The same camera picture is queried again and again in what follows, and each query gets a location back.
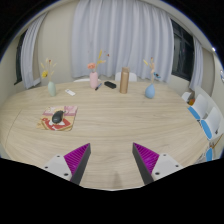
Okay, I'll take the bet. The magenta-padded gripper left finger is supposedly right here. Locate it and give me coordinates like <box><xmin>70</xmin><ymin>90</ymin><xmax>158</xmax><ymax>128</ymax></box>
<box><xmin>41</xmin><ymin>142</ymin><xmax>92</xmax><ymax>186</ymax></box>

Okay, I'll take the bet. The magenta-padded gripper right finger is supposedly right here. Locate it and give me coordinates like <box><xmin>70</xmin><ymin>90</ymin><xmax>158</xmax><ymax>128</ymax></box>
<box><xmin>131</xmin><ymin>142</ymin><xmax>184</xmax><ymax>186</ymax></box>

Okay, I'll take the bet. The black computer mouse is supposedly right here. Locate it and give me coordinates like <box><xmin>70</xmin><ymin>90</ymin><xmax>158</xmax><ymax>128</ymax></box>
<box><xmin>51</xmin><ymin>110</ymin><xmax>65</xmax><ymax>125</ymax></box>

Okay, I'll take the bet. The colourful printed mouse pad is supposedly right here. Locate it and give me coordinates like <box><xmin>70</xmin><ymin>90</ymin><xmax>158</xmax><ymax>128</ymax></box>
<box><xmin>36</xmin><ymin>105</ymin><xmax>79</xmax><ymax>132</ymax></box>

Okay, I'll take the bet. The group of white blue-seated chairs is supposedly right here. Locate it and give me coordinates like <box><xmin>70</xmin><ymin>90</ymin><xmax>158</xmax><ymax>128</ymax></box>
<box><xmin>180</xmin><ymin>90</ymin><xmax>224</xmax><ymax>164</ymax></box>

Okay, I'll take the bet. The small white remote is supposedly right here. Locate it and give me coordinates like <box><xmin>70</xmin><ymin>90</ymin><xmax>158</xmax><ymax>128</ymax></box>
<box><xmin>64</xmin><ymin>88</ymin><xmax>77</xmax><ymax>97</ymax></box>

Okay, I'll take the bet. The blue vase with dried flowers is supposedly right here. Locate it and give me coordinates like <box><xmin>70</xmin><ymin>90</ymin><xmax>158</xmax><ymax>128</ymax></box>
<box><xmin>142</xmin><ymin>56</ymin><xmax>162</xmax><ymax>100</ymax></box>

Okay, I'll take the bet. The green vase with dried flowers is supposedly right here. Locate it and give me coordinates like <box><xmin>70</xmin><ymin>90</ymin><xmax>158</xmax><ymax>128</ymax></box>
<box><xmin>40</xmin><ymin>58</ymin><xmax>58</xmax><ymax>98</ymax></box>

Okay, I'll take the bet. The pink vase with dried flowers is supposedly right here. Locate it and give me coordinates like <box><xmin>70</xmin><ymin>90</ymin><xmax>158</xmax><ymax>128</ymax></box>
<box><xmin>87</xmin><ymin>49</ymin><xmax>110</xmax><ymax>90</ymax></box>

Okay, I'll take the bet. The small black case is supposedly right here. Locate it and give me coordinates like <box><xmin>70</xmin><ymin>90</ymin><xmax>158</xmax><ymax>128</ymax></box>
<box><xmin>103</xmin><ymin>80</ymin><xmax>118</xmax><ymax>90</ymax></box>

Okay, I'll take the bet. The narrow white curtain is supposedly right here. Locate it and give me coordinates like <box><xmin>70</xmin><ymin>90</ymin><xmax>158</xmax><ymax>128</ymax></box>
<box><xmin>20</xmin><ymin>12</ymin><xmax>48</xmax><ymax>90</ymax></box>
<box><xmin>188</xmin><ymin>35</ymin><xmax>205</xmax><ymax>93</ymax></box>

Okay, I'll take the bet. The wide white curtain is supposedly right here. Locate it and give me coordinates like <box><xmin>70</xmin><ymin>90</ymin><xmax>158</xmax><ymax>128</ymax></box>
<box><xmin>70</xmin><ymin>0</ymin><xmax>175</xmax><ymax>83</ymax></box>

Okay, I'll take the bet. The dark window with black frame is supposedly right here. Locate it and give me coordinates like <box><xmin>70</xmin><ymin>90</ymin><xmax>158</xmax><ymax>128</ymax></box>
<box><xmin>13</xmin><ymin>29</ymin><xmax>28</xmax><ymax>85</ymax></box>
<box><xmin>170</xmin><ymin>19</ymin><xmax>196</xmax><ymax>82</ymax></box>

